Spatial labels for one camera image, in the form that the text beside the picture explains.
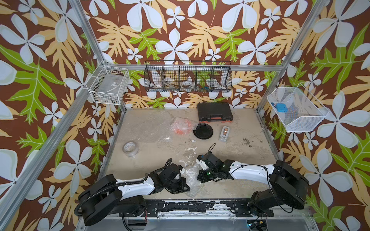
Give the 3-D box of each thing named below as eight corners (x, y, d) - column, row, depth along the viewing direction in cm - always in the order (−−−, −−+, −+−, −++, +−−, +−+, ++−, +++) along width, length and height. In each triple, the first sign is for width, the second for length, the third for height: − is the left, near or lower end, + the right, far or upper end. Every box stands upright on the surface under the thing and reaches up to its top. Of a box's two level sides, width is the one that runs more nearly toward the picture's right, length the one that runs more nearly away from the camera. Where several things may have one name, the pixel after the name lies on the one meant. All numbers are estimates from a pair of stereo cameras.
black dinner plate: (193, 139, 104) (194, 136, 101) (193, 126, 111) (193, 123, 108) (213, 139, 104) (214, 136, 101) (211, 126, 111) (212, 123, 108)
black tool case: (198, 123, 112) (199, 118, 108) (197, 106, 124) (198, 102, 120) (232, 123, 113) (234, 118, 108) (227, 106, 124) (229, 102, 120)
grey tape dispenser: (218, 140, 103) (219, 137, 99) (221, 128, 109) (223, 125, 106) (225, 143, 101) (227, 139, 98) (228, 130, 108) (230, 127, 105)
